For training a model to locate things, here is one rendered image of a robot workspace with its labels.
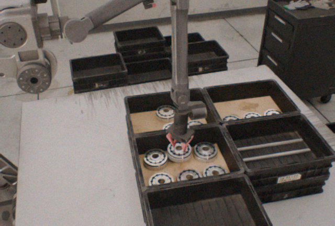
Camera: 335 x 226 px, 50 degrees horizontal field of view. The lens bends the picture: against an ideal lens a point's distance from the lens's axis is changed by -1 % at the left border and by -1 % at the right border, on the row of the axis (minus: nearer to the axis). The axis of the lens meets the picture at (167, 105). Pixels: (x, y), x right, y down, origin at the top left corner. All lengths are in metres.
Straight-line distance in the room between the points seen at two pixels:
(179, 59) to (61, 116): 0.97
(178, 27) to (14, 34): 0.55
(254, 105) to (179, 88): 0.67
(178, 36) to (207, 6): 3.60
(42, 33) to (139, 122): 0.73
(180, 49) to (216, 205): 0.60
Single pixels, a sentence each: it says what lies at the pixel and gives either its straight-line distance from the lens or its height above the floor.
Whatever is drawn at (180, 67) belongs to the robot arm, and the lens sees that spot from 1.35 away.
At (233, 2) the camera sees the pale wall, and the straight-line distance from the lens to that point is 5.06.
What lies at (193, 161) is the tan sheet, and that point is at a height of 0.83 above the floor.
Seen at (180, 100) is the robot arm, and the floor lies 1.16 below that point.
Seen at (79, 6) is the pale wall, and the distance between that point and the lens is 4.53.
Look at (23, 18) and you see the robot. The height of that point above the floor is 1.50.
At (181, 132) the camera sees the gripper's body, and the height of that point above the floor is 1.01.
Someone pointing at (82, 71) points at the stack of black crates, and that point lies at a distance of 2.90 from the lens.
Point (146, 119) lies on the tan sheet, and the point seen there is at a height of 0.83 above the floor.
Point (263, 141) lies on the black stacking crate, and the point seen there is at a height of 0.83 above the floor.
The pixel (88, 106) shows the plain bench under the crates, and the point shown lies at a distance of 2.14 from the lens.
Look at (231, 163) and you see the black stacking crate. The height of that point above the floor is 0.87.
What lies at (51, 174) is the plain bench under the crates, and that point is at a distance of 1.79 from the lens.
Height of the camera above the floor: 1.96
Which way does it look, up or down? 37 degrees down
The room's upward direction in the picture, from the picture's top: straight up
